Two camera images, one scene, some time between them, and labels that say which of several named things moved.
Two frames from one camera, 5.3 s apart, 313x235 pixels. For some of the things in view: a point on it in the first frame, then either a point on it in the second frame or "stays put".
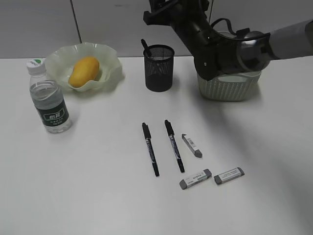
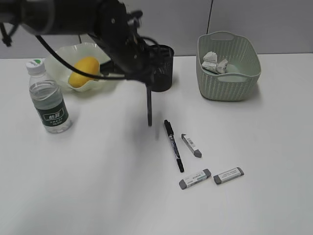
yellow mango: (86, 69) stays put
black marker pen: (171, 133) stays put
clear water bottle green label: (47, 98) stays put
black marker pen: (148, 138) → (149, 103)
